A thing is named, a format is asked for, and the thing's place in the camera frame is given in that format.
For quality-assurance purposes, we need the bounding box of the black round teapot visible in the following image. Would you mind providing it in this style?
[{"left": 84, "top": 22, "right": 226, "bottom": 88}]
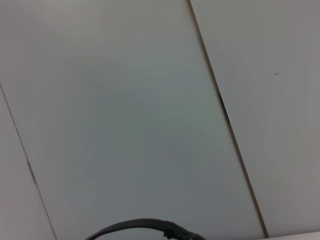
[{"left": 84, "top": 218, "right": 204, "bottom": 240}]

